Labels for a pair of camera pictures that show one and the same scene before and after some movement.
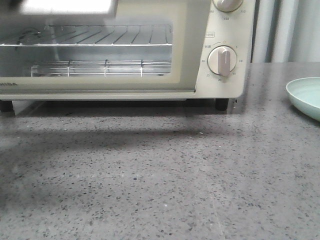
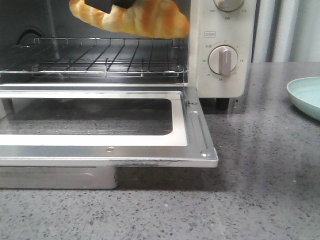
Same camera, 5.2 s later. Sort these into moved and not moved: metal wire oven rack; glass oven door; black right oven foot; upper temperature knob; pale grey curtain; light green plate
Moved: metal wire oven rack; glass oven door
Not moved: pale grey curtain; black right oven foot; light green plate; upper temperature knob
